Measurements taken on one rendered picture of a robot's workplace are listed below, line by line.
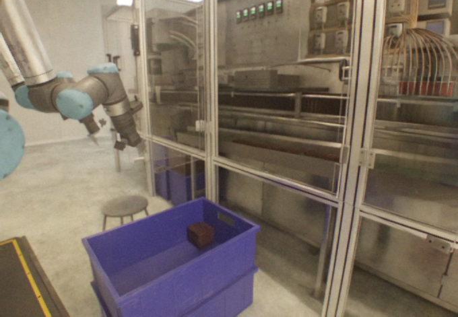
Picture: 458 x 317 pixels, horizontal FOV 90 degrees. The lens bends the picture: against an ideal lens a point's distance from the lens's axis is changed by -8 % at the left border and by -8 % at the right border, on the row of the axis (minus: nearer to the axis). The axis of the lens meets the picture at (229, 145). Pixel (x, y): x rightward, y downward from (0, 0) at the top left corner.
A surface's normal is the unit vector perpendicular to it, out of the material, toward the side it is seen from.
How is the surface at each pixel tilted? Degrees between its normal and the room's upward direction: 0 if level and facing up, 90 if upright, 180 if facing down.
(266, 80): 90
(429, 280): 90
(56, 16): 90
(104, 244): 90
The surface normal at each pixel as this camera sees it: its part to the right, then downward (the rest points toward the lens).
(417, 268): -0.74, 0.15
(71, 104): -0.17, 0.61
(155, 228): 0.68, 0.17
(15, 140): 0.95, 0.15
